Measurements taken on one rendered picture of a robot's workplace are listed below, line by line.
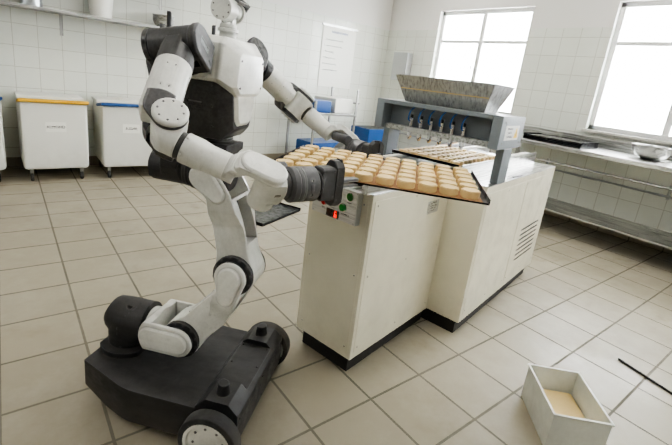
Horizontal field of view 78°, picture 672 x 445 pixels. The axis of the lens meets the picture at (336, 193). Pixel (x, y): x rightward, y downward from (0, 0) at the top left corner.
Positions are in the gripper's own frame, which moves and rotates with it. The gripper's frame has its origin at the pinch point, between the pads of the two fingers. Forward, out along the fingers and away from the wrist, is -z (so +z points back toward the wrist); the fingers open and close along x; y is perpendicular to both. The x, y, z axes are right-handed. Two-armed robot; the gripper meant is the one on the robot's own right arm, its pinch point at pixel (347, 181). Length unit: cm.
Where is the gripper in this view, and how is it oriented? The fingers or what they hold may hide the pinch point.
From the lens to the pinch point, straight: 111.0
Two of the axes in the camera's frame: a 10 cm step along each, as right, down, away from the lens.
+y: -5.5, -2.8, 7.9
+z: -8.3, 0.5, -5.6
